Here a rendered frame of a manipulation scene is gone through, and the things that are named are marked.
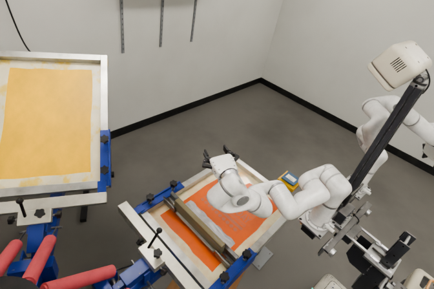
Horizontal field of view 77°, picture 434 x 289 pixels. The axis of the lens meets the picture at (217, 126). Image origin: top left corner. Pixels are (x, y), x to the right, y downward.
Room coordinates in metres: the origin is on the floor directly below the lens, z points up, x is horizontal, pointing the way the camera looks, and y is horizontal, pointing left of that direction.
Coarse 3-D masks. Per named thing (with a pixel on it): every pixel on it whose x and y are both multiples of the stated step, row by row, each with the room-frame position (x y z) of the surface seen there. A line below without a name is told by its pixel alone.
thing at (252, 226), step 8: (272, 200) 1.20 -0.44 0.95; (256, 216) 1.05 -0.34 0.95; (216, 224) 0.94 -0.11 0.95; (224, 224) 0.95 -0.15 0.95; (248, 224) 0.98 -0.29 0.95; (256, 224) 1.00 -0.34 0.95; (224, 232) 0.90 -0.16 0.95; (232, 232) 0.91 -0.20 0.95; (240, 232) 0.92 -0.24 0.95; (248, 232) 0.93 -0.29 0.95; (192, 240) 0.82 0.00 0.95; (200, 240) 0.83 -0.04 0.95; (240, 240) 0.88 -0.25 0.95; (192, 248) 0.78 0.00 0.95; (200, 248) 0.78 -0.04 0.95; (208, 248) 0.79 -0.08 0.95; (232, 248) 0.82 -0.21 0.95; (200, 256) 0.74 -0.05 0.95; (208, 256) 0.75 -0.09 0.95; (224, 256) 0.77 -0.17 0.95; (208, 264) 0.71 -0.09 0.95; (216, 264) 0.72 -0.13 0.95
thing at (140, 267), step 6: (138, 264) 0.60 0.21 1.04; (144, 264) 0.61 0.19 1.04; (126, 270) 0.57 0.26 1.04; (132, 270) 0.57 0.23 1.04; (138, 270) 0.58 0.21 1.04; (144, 270) 0.58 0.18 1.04; (150, 270) 0.60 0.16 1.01; (120, 276) 0.54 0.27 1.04; (126, 276) 0.55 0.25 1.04; (132, 276) 0.55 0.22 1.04; (138, 276) 0.56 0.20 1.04; (126, 282) 0.52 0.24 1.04; (132, 282) 0.53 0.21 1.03
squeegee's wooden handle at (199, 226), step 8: (176, 200) 0.96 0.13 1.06; (176, 208) 0.95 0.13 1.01; (184, 208) 0.92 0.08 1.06; (184, 216) 0.91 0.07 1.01; (192, 216) 0.89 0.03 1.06; (192, 224) 0.87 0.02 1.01; (200, 224) 0.85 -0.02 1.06; (200, 232) 0.83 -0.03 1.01; (208, 232) 0.81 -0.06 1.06; (208, 240) 0.80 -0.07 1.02; (216, 240) 0.78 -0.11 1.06; (216, 248) 0.76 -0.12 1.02
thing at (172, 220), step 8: (208, 184) 1.22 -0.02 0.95; (248, 184) 1.29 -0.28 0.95; (200, 192) 1.15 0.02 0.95; (184, 200) 1.06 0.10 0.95; (192, 200) 1.07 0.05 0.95; (200, 200) 1.08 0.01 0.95; (200, 208) 1.03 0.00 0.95; (208, 208) 1.04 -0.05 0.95; (168, 216) 0.93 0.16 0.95; (176, 216) 0.94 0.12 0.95; (208, 216) 0.99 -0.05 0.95; (216, 216) 1.00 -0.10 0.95; (168, 224) 0.88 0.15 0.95; (176, 224) 0.89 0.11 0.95; (184, 224) 0.90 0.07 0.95; (176, 232) 0.85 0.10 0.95; (184, 232) 0.86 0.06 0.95; (192, 232) 0.87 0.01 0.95; (184, 240) 0.81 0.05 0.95
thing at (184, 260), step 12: (240, 168) 1.43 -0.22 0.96; (252, 168) 1.42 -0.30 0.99; (192, 180) 1.19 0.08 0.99; (264, 180) 1.32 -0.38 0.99; (180, 192) 1.10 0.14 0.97; (144, 216) 0.88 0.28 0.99; (156, 228) 0.82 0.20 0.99; (276, 228) 0.97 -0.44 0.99; (168, 240) 0.77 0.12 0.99; (264, 240) 0.88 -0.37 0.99; (180, 252) 0.72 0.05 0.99; (192, 264) 0.68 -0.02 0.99; (192, 276) 0.63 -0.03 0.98; (204, 276) 0.64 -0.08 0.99; (204, 288) 0.58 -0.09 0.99
